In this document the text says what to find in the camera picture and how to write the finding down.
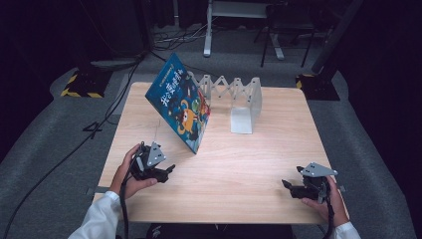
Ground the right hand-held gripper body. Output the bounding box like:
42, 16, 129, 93
296, 161, 339, 204

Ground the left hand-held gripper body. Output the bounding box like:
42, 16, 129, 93
128, 141, 167, 182

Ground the blue picture book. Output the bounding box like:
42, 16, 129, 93
144, 52, 212, 155

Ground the grey metal expandable book rack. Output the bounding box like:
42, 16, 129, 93
186, 71, 264, 135

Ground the person's left hand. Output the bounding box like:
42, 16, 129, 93
108, 142, 159, 200

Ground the person's right hand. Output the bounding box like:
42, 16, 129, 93
301, 175, 350, 229

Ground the person's dark clothing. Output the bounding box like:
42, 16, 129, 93
144, 222, 296, 239

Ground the black yellow striped stand base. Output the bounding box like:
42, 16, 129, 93
295, 72, 341, 102
60, 67, 113, 100

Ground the black chair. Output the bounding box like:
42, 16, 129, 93
253, 2, 317, 69

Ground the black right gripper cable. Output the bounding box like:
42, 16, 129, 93
320, 183, 335, 239

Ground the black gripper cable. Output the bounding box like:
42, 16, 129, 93
119, 140, 147, 239
320, 183, 335, 239

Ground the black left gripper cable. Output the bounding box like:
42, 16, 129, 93
119, 140, 147, 239

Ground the long black floor cable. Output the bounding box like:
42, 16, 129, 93
0, 53, 147, 239

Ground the bundle of floor cables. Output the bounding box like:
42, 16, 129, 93
152, 19, 213, 53

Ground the white metal desk frame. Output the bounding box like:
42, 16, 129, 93
202, 0, 287, 62

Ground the grey slanted stand post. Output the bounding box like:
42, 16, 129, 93
311, 0, 365, 76

